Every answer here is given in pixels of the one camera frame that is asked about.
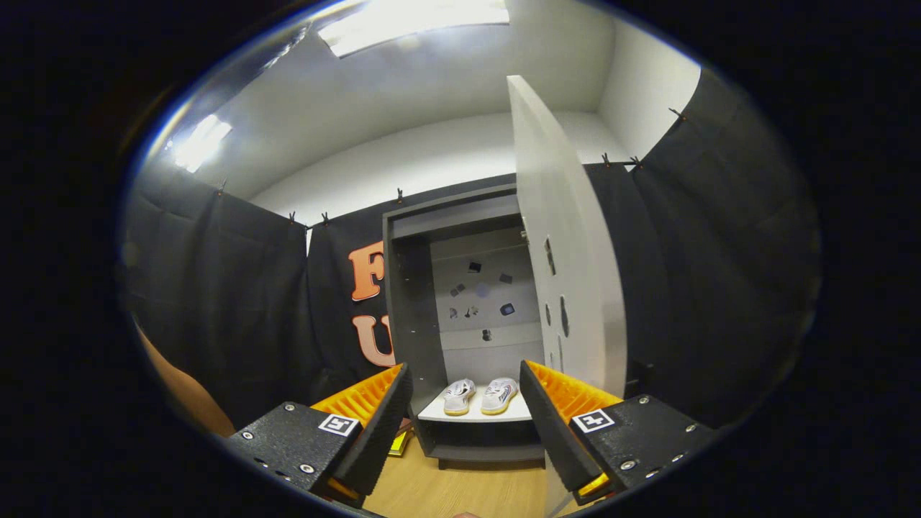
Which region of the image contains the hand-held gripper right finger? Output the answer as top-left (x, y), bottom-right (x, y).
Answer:
top-left (520, 360), bottom-right (720, 506)

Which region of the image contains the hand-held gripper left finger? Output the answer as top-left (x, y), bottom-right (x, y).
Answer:
top-left (229, 362), bottom-right (414, 508)

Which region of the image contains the white striped shoe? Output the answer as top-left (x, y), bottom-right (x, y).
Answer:
top-left (443, 379), bottom-right (477, 417)
top-left (481, 378), bottom-right (519, 416)

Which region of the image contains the dark grey shoe cabinet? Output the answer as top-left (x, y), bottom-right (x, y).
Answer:
top-left (381, 183), bottom-right (548, 468)

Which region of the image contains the beige shoe cabinet door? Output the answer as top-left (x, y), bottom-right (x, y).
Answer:
top-left (506, 74), bottom-right (629, 517)

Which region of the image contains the black backdrop cloth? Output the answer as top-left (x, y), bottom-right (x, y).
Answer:
top-left (122, 68), bottom-right (821, 432)

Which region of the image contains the narrow ceiling light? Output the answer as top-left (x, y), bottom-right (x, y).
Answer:
top-left (171, 114), bottom-right (233, 173)

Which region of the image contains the large rectangular ceiling light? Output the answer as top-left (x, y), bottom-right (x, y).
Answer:
top-left (317, 0), bottom-right (510, 58)

